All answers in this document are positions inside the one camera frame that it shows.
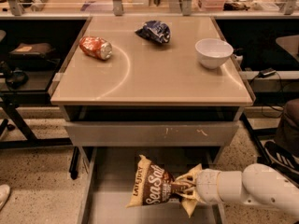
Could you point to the open grey middle drawer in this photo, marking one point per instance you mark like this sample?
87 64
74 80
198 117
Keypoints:
110 183

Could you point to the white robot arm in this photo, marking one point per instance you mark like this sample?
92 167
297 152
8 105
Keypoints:
258 185

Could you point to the white bowl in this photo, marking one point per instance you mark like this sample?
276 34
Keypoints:
213 52

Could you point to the orange crushed soda can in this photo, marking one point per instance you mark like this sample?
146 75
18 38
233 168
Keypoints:
96 47

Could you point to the black white sneaker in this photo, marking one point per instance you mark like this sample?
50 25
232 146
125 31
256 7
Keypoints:
282 157

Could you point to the black bag on shelf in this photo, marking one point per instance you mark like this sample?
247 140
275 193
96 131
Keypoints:
33 51

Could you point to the white shoe tip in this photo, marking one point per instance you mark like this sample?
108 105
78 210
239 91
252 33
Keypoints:
4 194

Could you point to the brown sea salt chip bag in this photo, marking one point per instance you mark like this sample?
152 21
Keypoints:
153 184

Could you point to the blue crumpled chip bag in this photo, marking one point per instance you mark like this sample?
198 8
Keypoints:
156 31

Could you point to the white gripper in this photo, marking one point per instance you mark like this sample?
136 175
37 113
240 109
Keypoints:
207 184

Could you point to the grey top drawer front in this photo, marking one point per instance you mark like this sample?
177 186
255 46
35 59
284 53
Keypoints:
151 134

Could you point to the black power adapter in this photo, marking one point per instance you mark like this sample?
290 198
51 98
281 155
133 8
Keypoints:
267 72

